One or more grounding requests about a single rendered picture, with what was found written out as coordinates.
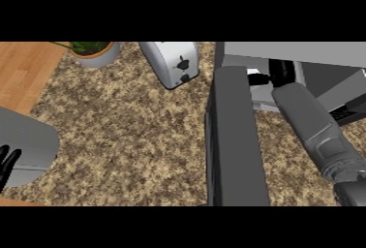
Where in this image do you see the grey rounded appliance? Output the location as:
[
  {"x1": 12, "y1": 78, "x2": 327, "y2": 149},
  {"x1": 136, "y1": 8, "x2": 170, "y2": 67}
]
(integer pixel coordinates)
[{"x1": 0, "y1": 106, "x2": 62, "y2": 189}]

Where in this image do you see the dark grey microwave door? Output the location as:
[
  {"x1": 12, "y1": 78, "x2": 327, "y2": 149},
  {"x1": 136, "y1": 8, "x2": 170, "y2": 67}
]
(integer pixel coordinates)
[{"x1": 206, "y1": 65, "x2": 272, "y2": 207}]

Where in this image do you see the green plant in grey pot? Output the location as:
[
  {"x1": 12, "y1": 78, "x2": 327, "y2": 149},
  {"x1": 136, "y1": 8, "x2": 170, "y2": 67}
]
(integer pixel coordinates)
[{"x1": 49, "y1": 41, "x2": 123, "y2": 69}]

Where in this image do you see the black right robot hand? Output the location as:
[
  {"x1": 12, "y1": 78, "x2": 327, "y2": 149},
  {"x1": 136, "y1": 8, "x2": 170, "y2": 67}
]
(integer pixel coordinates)
[{"x1": 247, "y1": 59, "x2": 299, "y2": 89}]

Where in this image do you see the silver toaster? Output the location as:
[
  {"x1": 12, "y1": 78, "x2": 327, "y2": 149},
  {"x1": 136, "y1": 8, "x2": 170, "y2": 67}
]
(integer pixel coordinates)
[{"x1": 138, "y1": 41, "x2": 203, "y2": 91}]

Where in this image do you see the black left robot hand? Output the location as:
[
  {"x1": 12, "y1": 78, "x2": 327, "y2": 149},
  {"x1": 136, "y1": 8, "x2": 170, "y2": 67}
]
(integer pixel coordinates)
[{"x1": 0, "y1": 144, "x2": 24, "y2": 194}]

